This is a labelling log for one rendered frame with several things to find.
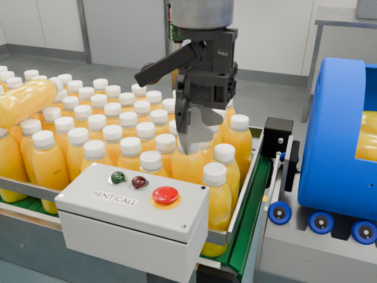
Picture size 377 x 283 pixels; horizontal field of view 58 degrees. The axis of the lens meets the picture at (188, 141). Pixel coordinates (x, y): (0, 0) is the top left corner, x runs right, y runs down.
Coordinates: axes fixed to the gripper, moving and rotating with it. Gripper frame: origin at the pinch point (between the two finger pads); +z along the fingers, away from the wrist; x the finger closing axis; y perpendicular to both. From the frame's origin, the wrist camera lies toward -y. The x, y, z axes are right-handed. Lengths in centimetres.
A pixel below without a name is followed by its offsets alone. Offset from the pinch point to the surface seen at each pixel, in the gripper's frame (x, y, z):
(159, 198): -17.1, 1.8, -0.7
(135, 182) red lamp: -14.8, -2.9, -0.6
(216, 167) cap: -2.8, 6.0, 2.3
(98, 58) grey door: 334, -245, 99
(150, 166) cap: -5.1, -5.2, 3.3
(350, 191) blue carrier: -0.7, 27.4, 3.4
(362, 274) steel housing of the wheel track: 0.8, 33.7, 22.2
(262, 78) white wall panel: 335, -28, 102
